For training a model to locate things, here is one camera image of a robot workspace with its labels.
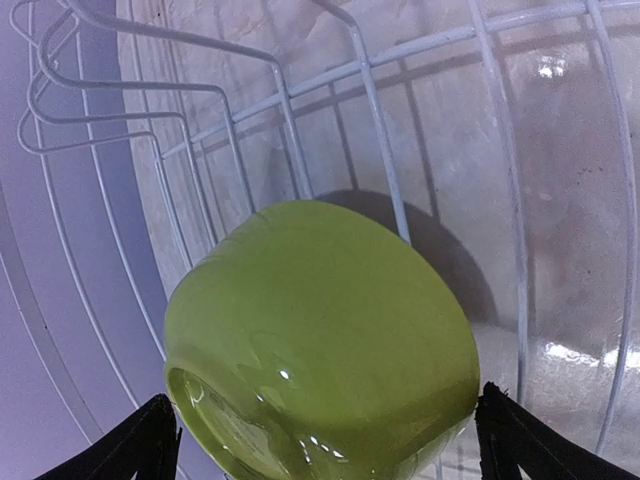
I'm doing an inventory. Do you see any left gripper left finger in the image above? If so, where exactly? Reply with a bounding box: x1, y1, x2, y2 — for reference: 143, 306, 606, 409
40, 394, 182, 479

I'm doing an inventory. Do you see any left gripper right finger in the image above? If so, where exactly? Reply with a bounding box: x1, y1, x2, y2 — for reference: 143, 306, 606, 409
475, 382, 636, 479

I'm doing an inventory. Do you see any green cup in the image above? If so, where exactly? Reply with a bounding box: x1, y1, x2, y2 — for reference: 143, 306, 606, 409
165, 200, 480, 479

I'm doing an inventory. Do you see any white wire dish rack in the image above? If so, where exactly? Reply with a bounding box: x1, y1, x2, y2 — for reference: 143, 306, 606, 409
1, 1, 639, 479

